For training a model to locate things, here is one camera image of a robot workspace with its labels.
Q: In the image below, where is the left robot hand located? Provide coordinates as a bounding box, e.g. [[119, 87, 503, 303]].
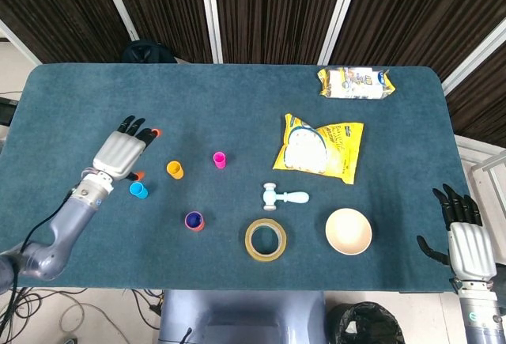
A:
[[81, 115, 160, 183]]

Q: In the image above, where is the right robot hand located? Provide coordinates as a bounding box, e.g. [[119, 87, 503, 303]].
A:
[[417, 183, 498, 282]]

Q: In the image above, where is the cyan plastic cup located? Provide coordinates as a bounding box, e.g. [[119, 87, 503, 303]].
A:
[[129, 180, 150, 199]]

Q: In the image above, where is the yellow plastic cup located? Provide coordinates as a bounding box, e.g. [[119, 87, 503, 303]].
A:
[[166, 161, 185, 180]]

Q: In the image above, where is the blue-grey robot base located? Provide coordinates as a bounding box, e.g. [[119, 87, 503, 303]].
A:
[[157, 289, 329, 344]]

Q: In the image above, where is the white metal rack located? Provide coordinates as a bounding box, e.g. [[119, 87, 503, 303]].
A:
[[454, 134, 506, 218]]

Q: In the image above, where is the black chair back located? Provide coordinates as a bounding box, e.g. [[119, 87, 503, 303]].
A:
[[120, 40, 177, 65]]

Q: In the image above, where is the orange plastic cup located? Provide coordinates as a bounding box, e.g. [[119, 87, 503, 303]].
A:
[[184, 211, 206, 232]]

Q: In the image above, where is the black box device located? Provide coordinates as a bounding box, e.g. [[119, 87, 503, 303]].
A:
[[0, 97, 19, 126]]

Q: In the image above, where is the cream bowl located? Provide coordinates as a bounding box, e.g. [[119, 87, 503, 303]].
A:
[[325, 207, 373, 256]]

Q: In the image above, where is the teal table cloth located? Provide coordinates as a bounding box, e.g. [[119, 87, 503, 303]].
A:
[[0, 62, 471, 293]]

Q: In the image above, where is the black trash bin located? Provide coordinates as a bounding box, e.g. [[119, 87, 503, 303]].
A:
[[327, 301, 406, 344]]

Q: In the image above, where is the yellow packing tape roll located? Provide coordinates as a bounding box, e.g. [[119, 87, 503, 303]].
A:
[[244, 218, 289, 262]]

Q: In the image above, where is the light blue toy hammer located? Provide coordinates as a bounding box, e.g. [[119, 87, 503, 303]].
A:
[[262, 182, 310, 212]]

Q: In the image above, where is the large yellow snack bag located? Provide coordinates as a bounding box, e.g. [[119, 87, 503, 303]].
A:
[[272, 113, 365, 185]]

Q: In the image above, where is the small white yellow snack pack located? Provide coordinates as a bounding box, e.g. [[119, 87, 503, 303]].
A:
[[316, 66, 396, 101]]

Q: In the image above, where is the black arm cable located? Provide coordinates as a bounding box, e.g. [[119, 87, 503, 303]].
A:
[[7, 187, 78, 321]]

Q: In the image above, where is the white partition post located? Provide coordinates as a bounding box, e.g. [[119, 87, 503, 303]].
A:
[[440, 15, 506, 96], [197, 0, 224, 64], [94, 0, 140, 43], [317, 0, 365, 66], [0, 17, 43, 66]]

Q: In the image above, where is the black floor cable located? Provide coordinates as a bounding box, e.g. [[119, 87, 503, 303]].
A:
[[132, 289, 163, 329]]

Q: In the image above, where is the grey floor cable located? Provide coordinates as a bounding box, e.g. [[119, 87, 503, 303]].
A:
[[59, 300, 119, 344]]

